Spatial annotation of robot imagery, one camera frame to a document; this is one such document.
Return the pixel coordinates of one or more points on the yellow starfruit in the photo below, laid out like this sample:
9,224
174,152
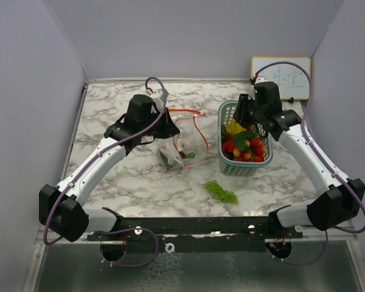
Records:
234,128

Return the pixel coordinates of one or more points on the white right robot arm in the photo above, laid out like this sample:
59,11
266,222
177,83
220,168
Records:
339,197

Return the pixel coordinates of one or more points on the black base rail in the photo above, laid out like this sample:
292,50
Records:
144,235

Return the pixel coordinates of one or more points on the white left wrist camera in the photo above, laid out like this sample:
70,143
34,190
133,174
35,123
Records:
157,96

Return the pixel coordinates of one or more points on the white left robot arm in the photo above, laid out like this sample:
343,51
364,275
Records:
61,207

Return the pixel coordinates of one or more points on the white garlic bulb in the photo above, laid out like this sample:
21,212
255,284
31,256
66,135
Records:
173,146

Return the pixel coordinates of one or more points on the light blue plastic basket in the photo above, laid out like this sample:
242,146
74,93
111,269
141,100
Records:
234,168

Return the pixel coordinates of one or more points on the green grape bunch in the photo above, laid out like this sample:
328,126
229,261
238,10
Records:
221,194

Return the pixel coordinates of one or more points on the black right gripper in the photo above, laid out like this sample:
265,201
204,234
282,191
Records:
240,114

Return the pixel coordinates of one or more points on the clear orange-zip bag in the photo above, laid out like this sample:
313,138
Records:
187,148

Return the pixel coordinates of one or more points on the small whiteboard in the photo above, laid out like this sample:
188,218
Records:
292,82

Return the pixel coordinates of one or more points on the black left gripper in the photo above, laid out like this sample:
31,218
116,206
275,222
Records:
168,130

